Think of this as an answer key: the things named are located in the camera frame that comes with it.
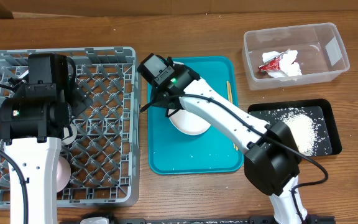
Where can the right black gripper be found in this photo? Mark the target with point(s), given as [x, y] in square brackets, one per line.
[156, 104]

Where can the large white plate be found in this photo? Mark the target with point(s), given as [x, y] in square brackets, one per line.
[187, 123]

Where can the cream white cup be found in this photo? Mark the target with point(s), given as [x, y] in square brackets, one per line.
[69, 135]

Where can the red snack wrapper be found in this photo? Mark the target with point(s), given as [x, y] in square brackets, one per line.
[272, 65]

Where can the white napkin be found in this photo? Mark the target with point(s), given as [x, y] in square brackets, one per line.
[289, 66]

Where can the pink shallow bowl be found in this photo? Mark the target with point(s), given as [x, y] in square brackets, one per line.
[63, 173]

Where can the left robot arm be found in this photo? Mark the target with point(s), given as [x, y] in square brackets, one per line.
[32, 125]

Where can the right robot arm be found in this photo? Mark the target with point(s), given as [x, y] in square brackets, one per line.
[271, 158]

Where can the clear plastic waste bin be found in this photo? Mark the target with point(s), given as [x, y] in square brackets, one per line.
[320, 54]

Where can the teal plastic serving tray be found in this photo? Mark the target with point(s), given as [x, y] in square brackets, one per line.
[172, 152]

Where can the grey plastic dish rack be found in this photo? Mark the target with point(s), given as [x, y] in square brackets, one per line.
[104, 157]

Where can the pile of white rice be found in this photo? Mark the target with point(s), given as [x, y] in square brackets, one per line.
[307, 126]

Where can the black rectangular tray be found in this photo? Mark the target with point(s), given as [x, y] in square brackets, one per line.
[258, 110]

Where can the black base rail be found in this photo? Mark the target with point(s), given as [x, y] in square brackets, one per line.
[312, 219]

